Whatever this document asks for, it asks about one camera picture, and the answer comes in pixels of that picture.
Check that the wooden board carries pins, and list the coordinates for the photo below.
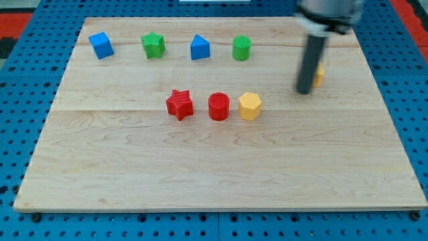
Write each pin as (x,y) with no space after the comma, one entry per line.
(109,145)

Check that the red star block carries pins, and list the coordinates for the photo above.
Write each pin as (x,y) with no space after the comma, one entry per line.
(179,104)

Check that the blue cube block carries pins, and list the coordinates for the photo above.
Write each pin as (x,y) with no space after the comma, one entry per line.
(101,45)

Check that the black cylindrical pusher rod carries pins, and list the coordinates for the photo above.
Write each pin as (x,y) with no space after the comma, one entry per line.
(312,54)

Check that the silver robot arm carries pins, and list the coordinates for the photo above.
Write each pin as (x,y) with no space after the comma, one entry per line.
(320,18)

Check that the red cylinder block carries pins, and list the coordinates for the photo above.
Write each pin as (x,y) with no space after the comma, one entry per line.
(218,106)

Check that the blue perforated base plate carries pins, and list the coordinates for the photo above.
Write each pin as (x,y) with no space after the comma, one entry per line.
(32,73)

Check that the blue triangle block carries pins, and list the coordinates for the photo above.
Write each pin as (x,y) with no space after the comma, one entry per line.
(200,48)

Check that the green cylinder block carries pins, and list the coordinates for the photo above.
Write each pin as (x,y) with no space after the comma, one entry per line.
(241,49)

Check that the yellow heart block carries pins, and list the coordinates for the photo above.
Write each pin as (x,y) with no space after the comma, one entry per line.
(319,75)

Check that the green star block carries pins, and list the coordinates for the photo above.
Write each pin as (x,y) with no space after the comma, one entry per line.
(153,45)

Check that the yellow hexagon block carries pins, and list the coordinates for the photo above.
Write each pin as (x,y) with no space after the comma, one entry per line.
(249,106)

